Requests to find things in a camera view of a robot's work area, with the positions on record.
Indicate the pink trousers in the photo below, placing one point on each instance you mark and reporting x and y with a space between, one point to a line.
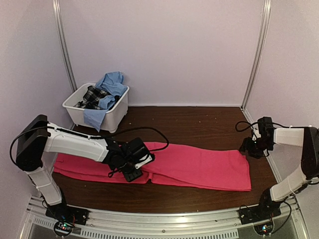
177 165

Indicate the white plastic laundry bin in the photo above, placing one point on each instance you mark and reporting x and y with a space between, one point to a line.
112 117

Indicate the light blue shirt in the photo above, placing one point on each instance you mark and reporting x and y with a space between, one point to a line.
112 83

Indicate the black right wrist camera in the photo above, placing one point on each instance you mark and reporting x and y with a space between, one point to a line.
265 126

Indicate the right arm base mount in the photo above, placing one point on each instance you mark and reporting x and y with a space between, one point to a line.
261 215

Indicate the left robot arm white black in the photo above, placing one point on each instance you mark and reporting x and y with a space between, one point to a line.
40 136

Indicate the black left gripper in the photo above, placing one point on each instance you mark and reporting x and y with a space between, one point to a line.
131 177

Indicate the right aluminium frame post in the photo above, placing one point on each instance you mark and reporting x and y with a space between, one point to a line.
264 26

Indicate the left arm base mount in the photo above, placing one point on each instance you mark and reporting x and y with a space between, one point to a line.
67 217

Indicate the front aluminium rail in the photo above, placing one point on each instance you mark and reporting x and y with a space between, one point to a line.
220 224

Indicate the black white plaid garment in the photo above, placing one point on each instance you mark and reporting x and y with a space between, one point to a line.
91 98

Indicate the left aluminium frame post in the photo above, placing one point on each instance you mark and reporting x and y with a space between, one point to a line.
63 44

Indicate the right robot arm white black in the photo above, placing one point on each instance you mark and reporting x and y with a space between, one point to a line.
267 171

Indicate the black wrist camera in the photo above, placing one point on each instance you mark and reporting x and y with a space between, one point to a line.
265 126
138 153

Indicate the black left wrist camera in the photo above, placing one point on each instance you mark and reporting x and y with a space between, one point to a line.
138 153

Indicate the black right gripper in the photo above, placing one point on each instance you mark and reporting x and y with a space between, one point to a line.
246 146

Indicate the aluminium frame post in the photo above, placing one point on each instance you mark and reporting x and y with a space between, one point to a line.
63 44
264 26

